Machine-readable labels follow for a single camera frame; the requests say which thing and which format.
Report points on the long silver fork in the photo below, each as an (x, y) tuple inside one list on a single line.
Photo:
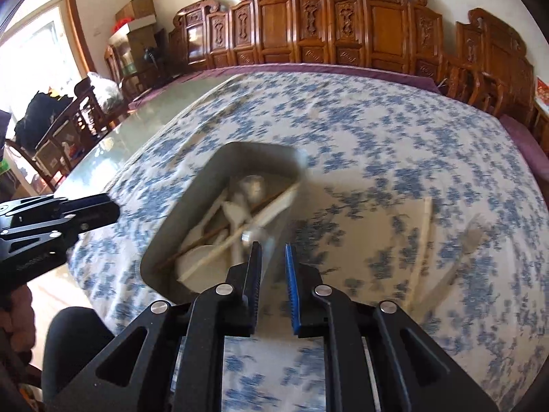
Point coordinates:
[(459, 253)]

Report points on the wooden dining chair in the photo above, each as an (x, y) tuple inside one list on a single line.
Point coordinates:
[(55, 137)]

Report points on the white and red box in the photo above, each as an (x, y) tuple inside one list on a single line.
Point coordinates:
[(133, 28)]

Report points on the white plastic bag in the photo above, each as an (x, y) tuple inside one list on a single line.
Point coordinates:
[(105, 92)]

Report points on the grey utensil holder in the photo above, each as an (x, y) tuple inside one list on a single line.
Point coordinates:
[(188, 206)]

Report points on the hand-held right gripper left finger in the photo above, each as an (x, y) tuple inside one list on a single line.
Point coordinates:
[(256, 274)]

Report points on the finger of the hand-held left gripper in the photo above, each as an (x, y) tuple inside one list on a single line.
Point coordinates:
[(92, 200), (98, 215)]

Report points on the wooden window frame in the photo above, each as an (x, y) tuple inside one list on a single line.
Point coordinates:
[(79, 30)]

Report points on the dark brown chopstick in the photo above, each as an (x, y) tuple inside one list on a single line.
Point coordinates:
[(214, 234)]

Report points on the blue floral tablecloth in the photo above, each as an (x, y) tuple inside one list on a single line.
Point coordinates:
[(386, 137)]

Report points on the large cardboard box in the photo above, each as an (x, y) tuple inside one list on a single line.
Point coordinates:
[(143, 49)]

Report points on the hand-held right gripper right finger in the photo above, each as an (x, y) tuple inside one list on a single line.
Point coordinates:
[(291, 287)]

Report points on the small cardboard box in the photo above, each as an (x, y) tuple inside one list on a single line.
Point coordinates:
[(135, 8)]

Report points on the black bag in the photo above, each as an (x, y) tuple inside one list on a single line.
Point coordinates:
[(43, 116)]

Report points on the carved wooden armchair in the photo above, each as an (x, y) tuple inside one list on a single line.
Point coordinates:
[(274, 21), (197, 38), (386, 25)]

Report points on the wooden glass cabinet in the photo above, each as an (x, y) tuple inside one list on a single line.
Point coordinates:
[(122, 64)]

